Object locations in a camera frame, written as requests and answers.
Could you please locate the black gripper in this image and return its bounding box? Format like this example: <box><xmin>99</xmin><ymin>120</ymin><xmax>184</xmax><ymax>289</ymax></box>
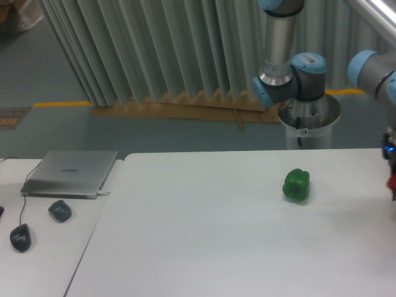
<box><xmin>381</xmin><ymin>132</ymin><xmax>395</xmax><ymax>175</ymax></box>

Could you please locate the brown cardboard floor sheet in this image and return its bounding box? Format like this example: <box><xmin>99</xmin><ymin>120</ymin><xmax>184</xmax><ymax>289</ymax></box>
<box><xmin>90</xmin><ymin>90</ymin><xmax>280</xmax><ymax>130</ymax></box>

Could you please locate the red bell pepper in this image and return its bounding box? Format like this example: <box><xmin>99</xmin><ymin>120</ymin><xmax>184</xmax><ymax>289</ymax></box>
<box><xmin>386</xmin><ymin>174</ymin><xmax>396</xmax><ymax>192</ymax></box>

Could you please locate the black computer mouse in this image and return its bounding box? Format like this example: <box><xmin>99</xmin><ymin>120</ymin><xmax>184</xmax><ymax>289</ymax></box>
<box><xmin>10</xmin><ymin>223</ymin><xmax>32</xmax><ymax>252</ymax></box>

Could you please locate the black earbuds case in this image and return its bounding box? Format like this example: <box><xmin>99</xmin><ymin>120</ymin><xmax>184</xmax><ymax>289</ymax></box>
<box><xmin>48</xmin><ymin>200</ymin><xmax>72</xmax><ymax>223</ymax></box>

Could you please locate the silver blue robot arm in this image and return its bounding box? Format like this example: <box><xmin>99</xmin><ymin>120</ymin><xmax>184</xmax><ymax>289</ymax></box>
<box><xmin>252</xmin><ymin>1</ymin><xmax>395</xmax><ymax>174</ymax></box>

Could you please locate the silver closed laptop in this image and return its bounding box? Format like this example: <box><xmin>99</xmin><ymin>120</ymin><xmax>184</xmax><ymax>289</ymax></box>
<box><xmin>20</xmin><ymin>150</ymin><xmax>118</xmax><ymax>199</ymax></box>

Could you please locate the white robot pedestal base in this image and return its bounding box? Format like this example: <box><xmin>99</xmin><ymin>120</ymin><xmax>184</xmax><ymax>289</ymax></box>
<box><xmin>278</xmin><ymin>94</ymin><xmax>341</xmax><ymax>150</ymax></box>

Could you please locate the black mouse cable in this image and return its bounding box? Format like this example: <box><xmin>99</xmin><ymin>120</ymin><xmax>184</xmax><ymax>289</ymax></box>
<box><xmin>0</xmin><ymin>158</ymin><xmax>43</xmax><ymax>226</ymax></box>

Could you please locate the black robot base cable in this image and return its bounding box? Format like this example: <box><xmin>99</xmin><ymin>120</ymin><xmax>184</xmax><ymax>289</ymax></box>
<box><xmin>295</xmin><ymin>116</ymin><xmax>303</xmax><ymax>150</ymax></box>

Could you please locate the grey-green pleated curtain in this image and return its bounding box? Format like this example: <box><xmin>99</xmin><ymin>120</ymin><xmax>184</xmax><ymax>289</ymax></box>
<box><xmin>39</xmin><ymin>1</ymin><xmax>395</xmax><ymax>106</ymax></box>

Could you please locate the green bell pepper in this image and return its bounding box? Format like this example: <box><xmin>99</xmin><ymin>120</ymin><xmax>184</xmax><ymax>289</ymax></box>
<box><xmin>282</xmin><ymin>168</ymin><xmax>310</xmax><ymax>202</ymax></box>

